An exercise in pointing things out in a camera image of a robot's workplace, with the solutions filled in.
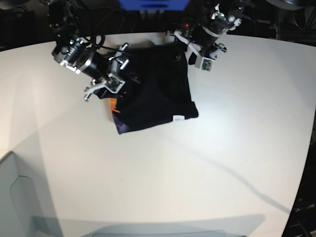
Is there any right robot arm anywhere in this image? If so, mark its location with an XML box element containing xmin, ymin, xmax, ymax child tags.
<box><xmin>43</xmin><ymin>0</ymin><xmax>129</xmax><ymax>101</ymax></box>

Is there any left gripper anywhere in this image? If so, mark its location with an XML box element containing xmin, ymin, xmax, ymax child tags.
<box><xmin>166</xmin><ymin>30</ymin><xmax>227</xmax><ymax>65</ymax></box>

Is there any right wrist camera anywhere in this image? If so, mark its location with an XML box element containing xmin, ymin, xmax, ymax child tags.
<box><xmin>105</xmin><ymin>73</ymin><xmax>125</xmax><ymax>94</ymax></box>

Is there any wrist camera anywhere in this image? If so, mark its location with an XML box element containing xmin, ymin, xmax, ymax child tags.
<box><xmin>195</xmin><ymin>57</ymin><xmax>213</xmax><ymax>72</ymax></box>
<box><xmin>105</xmin><ymin>73</ymin><xmax>125</xmax><ymax>94</ymax></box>

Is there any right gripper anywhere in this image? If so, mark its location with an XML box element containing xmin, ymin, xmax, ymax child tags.
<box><xmin>82</xmin><ymin>43</ymin><xmax>129</xmax><ymax>101</ymax></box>

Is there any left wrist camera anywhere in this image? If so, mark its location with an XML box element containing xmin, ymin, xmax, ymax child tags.
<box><xmin>195</xmin><ymin>57</ymin><xmax>213</xmax><ymax>72</ymax></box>

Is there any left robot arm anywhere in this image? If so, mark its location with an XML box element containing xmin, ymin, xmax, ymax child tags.
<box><xmin>167</xmin><ymin>0</ymin><xmax>251</xmax><ymax>72</ymax></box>

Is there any white bin at table corner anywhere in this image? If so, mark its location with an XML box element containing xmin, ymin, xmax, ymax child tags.
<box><xmin>0</xmin><ymin>150</ymin><xmax>62</xmax><ymax>237</ymax></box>

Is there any blue plastic box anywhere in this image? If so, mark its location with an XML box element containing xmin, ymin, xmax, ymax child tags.
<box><xmin>119</xmin><ymin>0</ymin><xmax>189</xmax><ymax>11</ymax></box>

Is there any black T-shirt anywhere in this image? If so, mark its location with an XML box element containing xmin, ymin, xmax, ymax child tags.
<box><xmin>109</xmin><ymin>45</ymin><xmax>198</xmax><ymax>134</ymax></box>

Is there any black power strip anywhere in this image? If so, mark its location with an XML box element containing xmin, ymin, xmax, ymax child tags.
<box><xmin>173</xmin><ymin>22</ymin><xmax>197</xmax><ymax>32</ymax></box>

